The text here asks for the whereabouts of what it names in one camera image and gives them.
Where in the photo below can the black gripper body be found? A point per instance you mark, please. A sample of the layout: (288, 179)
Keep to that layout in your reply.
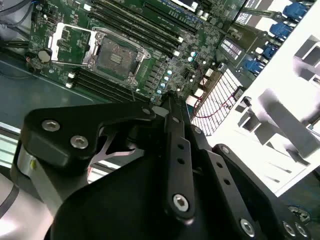
(120, 205)

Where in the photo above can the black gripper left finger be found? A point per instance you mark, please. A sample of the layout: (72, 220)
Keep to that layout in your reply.
(62, 130)

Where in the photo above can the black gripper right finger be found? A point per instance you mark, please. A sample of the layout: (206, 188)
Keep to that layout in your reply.
(225, 170)

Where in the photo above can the metal socket locking lever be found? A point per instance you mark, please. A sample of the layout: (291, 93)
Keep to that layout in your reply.
(133, 93)

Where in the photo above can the metal socket cover frame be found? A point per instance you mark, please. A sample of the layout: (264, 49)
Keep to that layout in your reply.
(57, 31)

